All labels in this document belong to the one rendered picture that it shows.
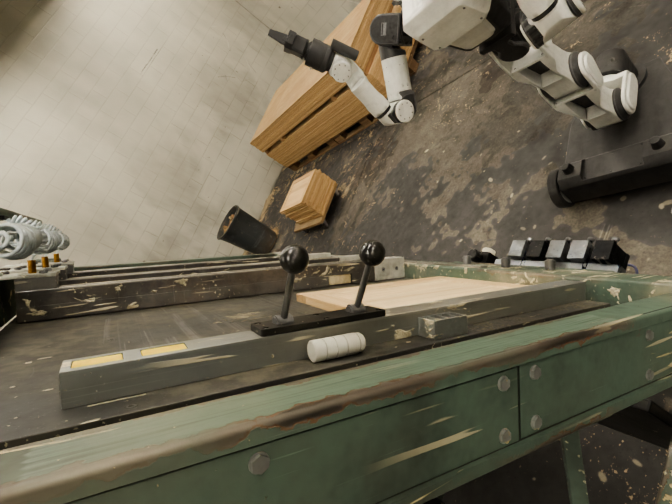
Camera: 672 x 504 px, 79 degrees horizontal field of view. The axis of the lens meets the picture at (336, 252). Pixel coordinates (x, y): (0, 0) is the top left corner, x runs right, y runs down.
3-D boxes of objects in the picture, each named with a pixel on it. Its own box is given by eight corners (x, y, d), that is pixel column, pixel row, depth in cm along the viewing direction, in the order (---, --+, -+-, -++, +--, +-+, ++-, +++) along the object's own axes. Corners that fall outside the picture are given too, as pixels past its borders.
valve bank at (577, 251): (671, 263, 108) (629, 218, 97) (657, 313, 105) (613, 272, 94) (508, 256, 151) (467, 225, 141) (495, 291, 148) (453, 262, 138)
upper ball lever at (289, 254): (299, 334, 57) (316, 253, 51) (273, 339, 56) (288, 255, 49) (289, 317, 60) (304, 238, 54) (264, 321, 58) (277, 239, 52)
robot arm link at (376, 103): (350, 99, 148) (385, 135, 156) (364, 94, 138) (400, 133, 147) (367, 76, 149) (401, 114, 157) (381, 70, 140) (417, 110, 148)
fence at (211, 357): (585, 300, 89) (585, 281, 89) (61, 410, 43) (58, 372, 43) (563, 297, 93) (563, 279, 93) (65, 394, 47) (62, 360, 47)
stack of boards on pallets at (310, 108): (429, 34, 459) (378, -19, 424) (405, 105, 422) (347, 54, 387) (316, 120, 661) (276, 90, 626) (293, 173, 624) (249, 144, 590)
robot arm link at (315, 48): (291, 30, 140) (323, 46, 142) (281, 58, 142) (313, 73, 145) (292, 22, 128) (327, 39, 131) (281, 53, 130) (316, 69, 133)
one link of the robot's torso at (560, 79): (553, 78, 178) (484, 26, 154) (596, 57, 164) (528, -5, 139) (553, 110, 175) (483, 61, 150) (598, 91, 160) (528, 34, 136)
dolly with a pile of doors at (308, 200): (346, 187, 444) (316, 166, 426) (330, 228, 426) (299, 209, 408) (317, 200, 495) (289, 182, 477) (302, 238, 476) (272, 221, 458)
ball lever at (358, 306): (370, 322, 63) (394, 247, 57) (349, 326, 61) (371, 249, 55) (358, 307, 66) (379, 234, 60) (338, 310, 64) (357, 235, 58)
